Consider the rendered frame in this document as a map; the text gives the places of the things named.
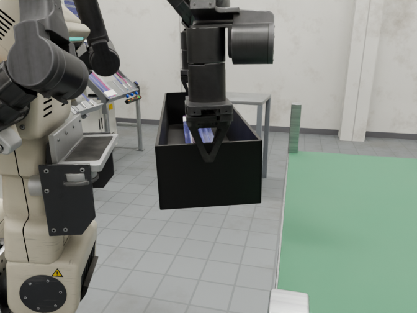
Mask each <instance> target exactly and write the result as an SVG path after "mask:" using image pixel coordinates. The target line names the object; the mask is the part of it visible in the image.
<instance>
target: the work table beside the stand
mask: <svg viewBox="0 0 417 313"><path fill-rule="evenodd" d="M226 97H227V98H228V99H229V100H230V102H231V103H232V104H243V105H255V106H257V120H256V133H257V134H258V136H259V137H260V138H261V135H262V110H263V104H264V103H266V110H265V123H264V147H263V160H262V178H266V177H267V157H268V145H269V122H270V110H271V94H262V93H236V92H226Z"/></svg>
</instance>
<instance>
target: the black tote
mask: <svg viewBox="0 0 417 313"><path fill-rule="evenodd" d="M186 96H187V93H186V92H174V93H165V94H164V100H163V106H162V110H161V117H160V120H159V127H158V133H157V137H156V143H155V155H156V170H157V179H158V194H159V208H160V210H166V209H185V208H195V207H213V206H232V205H242V204H260V203H261V196H262V140H261V138H260V137H259V136H258V134H257V133H256V132H255V131H254V130H253V129H252V127H251V126H250V125H249V124H248V123H247V122H246V121H245V119H244V118H243V117H242V115H241V114H240V113H239V112H238V111H237V110H236V108H235V107H234V106H233V121H232V122H231V124H230V126H229V128H228V131H227V133H226V135H225V137H224V139H223V141H222V143H221V145H220V148H219V149H218V152H217V155H216V157H215V159H214V161H213V162H210V163H205V162H204V160H203V158H202V155H201V154H200V152H199V149H198V147H197V145H196V143H185V140H184V126H183V116H185V115H186V113H185V100H186Z"/></svg>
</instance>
